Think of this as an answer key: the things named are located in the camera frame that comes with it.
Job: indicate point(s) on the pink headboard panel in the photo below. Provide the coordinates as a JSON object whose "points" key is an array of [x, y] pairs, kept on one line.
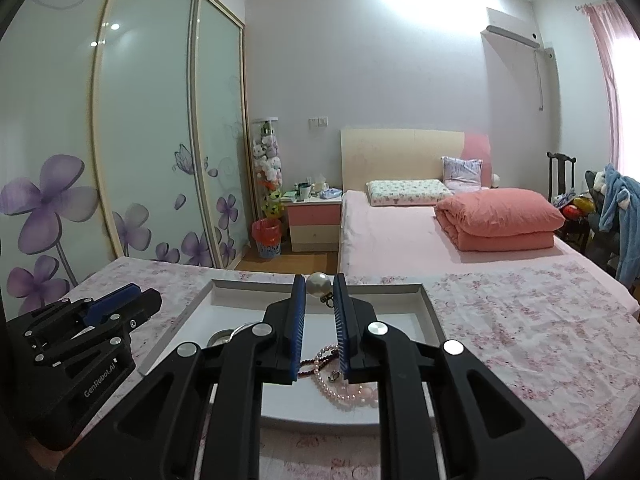
{"points": [[477, 147]]}

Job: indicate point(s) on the white wall switch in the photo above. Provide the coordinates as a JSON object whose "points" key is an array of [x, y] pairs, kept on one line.
{"points": [[318, 121]]}

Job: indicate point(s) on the pink bed sheet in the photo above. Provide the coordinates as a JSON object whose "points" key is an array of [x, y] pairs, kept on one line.
{"points": [[390, 240]]}

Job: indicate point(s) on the lilac print pillow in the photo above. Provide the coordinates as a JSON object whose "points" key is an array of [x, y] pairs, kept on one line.
{"points": [[462, 172]]}

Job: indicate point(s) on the floral bedsheet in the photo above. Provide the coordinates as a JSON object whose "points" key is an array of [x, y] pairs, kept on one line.
{"points": [[525, 335]]}

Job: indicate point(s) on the tissue box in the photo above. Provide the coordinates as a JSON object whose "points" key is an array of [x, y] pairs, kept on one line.
{"points": [[321, 184]]}

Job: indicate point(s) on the large pearl earring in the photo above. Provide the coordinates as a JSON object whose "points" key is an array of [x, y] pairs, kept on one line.
{"points": [[317, 285]]}

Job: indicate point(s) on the pink curtain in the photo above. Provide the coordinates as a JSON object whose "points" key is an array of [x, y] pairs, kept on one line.
{"points": [[607, 45]]}

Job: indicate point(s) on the clear tube of plush toys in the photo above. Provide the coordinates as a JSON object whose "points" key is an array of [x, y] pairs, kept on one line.
{"points": [[267, 170]]}

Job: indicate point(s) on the blue plush robe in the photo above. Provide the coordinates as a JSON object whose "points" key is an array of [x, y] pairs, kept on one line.
{"points": [[622, 220]]}

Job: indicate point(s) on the flower print sliding wardrobe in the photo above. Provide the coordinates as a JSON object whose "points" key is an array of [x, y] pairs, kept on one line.
{"points": [[150, 110]]}

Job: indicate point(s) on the colourful toys on chair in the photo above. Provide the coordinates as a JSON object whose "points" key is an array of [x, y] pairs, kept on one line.
{"points": [[577, 207]]}

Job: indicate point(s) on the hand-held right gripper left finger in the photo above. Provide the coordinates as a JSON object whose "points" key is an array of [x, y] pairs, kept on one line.
{"points": [[298, 335]]}

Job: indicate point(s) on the black wooden chair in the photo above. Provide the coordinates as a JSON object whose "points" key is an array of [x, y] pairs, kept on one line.
{"points": [[557, 175]]}

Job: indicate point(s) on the grey cardboard box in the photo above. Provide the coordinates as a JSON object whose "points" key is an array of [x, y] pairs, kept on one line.
{"points": [[282, 402]]}

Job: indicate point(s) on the trash bin with red bag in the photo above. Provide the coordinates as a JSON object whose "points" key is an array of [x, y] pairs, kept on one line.
{"points": [[267, 240]]}

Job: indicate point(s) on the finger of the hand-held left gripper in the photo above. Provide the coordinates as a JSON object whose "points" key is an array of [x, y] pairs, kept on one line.
{"points": [[112, 302], [142, 310]]}

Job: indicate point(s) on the cream headboard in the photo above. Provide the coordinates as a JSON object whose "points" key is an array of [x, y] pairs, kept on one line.
{"points": [[400, 155]]}

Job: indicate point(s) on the floral white pillow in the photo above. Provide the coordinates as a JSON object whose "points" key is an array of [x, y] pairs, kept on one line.
{"points": [[407, 193]]}

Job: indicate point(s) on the pink and cream nightstand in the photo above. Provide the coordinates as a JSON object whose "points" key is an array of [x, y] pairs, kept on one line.
{"points": [[315, 225]]}

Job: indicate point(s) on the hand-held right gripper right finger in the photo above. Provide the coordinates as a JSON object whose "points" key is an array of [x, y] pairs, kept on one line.
{"points": [[341, 335]]}

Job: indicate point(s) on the white air conditioner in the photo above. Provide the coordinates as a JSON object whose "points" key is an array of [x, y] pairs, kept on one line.
{"points": [[512, 27]]}

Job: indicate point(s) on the folded pink quilt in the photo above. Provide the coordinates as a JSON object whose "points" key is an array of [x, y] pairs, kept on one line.
{"points": [[500, 220]]}

